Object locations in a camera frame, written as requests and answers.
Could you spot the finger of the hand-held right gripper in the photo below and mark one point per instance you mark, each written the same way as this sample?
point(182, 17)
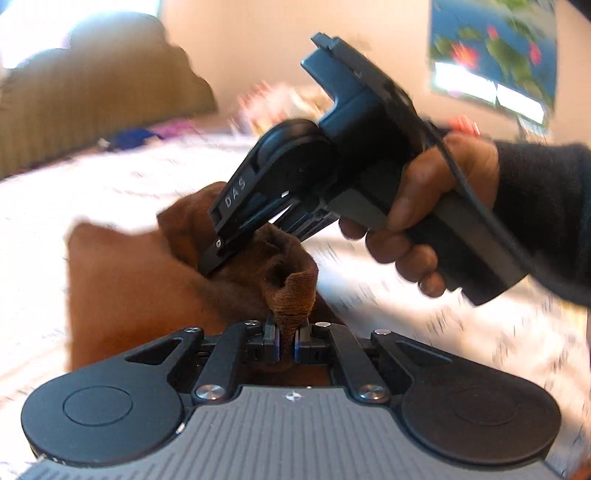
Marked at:
point(231, 217)
point(307, 221)

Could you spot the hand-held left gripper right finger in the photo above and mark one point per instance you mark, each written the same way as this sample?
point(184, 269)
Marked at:
point(297, 349)

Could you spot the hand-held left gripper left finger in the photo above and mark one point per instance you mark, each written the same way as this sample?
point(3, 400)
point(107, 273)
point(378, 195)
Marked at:
point(275, 346)

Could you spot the brown cloth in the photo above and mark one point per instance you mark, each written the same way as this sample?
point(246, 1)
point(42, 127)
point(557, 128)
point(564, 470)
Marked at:
point(138, 286)

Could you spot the person's right forearm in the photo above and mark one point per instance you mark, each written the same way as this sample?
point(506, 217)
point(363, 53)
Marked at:
point(545, 198)

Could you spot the person's right hand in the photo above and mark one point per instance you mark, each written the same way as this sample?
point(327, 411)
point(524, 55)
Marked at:
point(434, 175)

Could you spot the pink cloth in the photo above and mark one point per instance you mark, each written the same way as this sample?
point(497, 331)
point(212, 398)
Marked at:
point(277, 107)

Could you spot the orange thing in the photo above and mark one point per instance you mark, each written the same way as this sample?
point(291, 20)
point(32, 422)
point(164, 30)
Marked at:
point(461, 123)

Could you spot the purple cloth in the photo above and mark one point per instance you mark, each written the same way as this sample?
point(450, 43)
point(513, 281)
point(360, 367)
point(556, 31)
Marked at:
point(175, 127)

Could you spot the blue cloth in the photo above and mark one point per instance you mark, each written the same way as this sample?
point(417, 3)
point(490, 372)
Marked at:
point(131, 137)

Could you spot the white patterned bedsheet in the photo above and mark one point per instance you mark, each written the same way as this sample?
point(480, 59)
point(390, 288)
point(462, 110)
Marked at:
point(461, 350)

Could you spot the olive striped headboard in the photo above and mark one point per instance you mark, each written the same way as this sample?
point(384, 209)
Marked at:
point(92, 92)

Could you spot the bright window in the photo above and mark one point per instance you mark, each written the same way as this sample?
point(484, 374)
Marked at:
point(37, 32)

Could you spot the wall poster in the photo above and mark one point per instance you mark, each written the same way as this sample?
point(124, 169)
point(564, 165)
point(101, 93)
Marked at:
point(485, 46)

